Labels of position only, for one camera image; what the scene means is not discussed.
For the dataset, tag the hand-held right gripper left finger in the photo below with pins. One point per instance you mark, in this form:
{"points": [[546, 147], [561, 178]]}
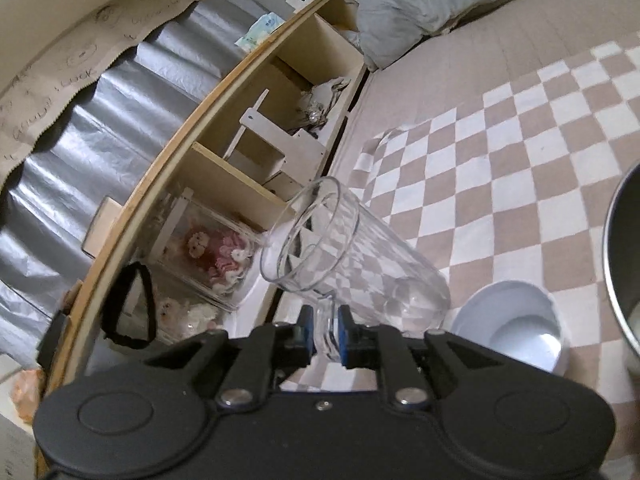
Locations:
{"points": [[306, 332]]}

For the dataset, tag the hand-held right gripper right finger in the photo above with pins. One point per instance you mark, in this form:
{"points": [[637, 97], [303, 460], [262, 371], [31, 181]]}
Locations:
{"points": [[345, 335]]}

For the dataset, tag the clear glass cup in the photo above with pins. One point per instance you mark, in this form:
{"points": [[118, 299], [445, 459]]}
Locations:
{"points": [[380, 270]]}

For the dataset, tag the small white plush doll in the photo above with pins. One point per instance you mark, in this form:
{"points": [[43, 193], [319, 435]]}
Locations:
{"points": [[192, 315]]}

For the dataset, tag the doll in pink dress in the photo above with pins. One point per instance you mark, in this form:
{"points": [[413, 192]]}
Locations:
{"points": [[220, 255]]}

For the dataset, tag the clear display box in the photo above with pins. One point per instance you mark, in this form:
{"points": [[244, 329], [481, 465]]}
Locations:
{"points": [[175, 260]]}

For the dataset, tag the white bowl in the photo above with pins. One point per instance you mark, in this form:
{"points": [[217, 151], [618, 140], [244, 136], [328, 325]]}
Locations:
{"points": [[515, 320]]}

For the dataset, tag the wooden headboard shelf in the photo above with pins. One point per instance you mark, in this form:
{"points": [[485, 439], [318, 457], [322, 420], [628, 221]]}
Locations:
{"points": [[220, 170]]}

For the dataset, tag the white wooden stand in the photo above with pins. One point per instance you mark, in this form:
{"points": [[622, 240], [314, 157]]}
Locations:
{"points": [[260, 125]]}

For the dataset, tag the small wooden block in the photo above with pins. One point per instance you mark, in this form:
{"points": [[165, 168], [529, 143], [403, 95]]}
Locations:
{"points": [[102, 230]]}

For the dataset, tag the beige checkered blanket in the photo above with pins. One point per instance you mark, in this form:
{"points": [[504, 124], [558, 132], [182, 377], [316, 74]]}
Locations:
{"points": [[525, 160]]}

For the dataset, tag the orange plastic bag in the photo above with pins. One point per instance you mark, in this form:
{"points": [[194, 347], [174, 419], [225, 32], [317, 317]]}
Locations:
{"points": [[29, 392]]}

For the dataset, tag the silver foil curtain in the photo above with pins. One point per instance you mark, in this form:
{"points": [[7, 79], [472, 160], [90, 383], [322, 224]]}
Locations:
{"points": [[150, 90]]}

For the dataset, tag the stainless steel pot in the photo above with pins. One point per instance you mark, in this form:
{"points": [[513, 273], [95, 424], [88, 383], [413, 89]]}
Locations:
{"points": [[622, 240]]}

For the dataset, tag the tissue pack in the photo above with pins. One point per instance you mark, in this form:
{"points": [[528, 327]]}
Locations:
{"points": [[260, 30]]}

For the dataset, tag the beige mattress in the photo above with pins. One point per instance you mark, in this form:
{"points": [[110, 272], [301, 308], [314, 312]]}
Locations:
{"points": [[500, 35]]}

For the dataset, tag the grey pillow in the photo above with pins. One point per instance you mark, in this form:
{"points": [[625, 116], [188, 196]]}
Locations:
{"points": [[425, 0]]}

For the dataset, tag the brown paper sheet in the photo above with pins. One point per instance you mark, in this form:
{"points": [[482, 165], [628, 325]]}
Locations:
{"points": [[75, 50]]}

